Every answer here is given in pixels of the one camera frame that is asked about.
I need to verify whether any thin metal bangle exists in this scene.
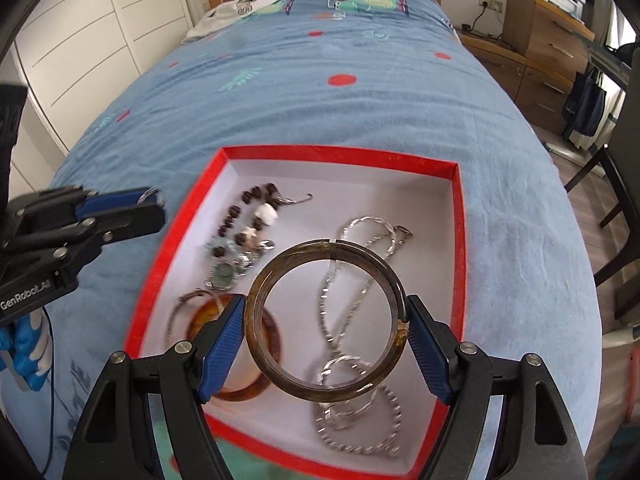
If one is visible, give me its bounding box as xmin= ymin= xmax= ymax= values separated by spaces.
xmin=170 ymin=287 xmax=221 ymax=346

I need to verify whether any white garment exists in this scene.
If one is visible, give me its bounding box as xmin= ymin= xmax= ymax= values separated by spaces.
xmin=181 ymin=0 xmax=288 ymax=45

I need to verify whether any long silver chain necklace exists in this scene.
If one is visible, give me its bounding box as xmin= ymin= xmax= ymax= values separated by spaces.
xmin=315 ymin=216 xmax=416 ymax=356

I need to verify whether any person's left hand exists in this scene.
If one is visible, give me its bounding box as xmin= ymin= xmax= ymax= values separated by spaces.
xmin=0 ymin=310 xmax=53 ymax=393

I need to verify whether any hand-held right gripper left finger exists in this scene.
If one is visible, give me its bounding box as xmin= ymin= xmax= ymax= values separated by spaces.
xmin=61 ymin=294 xmax=248 ymax=480

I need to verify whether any dark brown bangle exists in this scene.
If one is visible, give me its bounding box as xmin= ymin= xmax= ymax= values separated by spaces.
xmin=244 ymin=240 xmax=412 ymax=403

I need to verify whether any dark hanging bag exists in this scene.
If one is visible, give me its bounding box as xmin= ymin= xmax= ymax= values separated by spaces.
xmin=562 ymin=67 xmax=608 ymax=151

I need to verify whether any small silver charm bracelet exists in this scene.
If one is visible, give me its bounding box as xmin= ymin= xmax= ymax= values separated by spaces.
xmin=204 ymin=239 xmax=277 ymax=292

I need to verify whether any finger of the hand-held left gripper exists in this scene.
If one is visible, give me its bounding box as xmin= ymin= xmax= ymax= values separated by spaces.
xmin=74 ymin=186 xmax=152 ymax=222
xmin=50 ymin=204 xmax=167 ymax=282

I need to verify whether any wooden dresser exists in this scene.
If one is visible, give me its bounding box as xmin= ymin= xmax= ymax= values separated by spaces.
xmin=460 ymin=0 xmax=596 ymax=133

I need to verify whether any dark wooden chair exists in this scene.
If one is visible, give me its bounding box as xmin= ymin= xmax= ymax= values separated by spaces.
xmin=565 ymin=145 xmax=640 ymax=321

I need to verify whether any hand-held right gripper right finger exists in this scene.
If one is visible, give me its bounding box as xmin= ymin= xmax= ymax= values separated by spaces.
xmin=406 ymin=294 xmax=590 ymax=480

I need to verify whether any black cable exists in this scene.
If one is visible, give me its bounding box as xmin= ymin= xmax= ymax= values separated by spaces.
xmin=40 ymin=305 xmax=57 ymax=476

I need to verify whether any amber bangle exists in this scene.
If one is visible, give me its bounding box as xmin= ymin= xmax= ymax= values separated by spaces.
xmin=186 ymin=296 xmax=286 ymax=403

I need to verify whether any white wardrobe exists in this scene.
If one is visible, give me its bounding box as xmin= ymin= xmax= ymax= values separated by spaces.
xmin=0 ymin=0 xmax=196 ymax=196

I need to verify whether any red box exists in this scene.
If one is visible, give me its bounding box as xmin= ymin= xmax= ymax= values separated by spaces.
xmin=124 ymin=145 xmax=468 ymax=478

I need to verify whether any dark beaded bracelet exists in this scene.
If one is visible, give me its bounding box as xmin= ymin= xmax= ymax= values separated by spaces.
xmin=205 ymin=182 xmax=313 ymax=261

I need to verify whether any silver ball chain bracelet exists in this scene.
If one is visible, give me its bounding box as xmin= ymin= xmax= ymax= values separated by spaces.
xmin=314 ymin=384 xmax=403 ymax=458

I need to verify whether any blue printed bedsheet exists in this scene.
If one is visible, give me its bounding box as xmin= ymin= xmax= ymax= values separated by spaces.
xmin=42 ymin=0 xmax=603 ymax=480

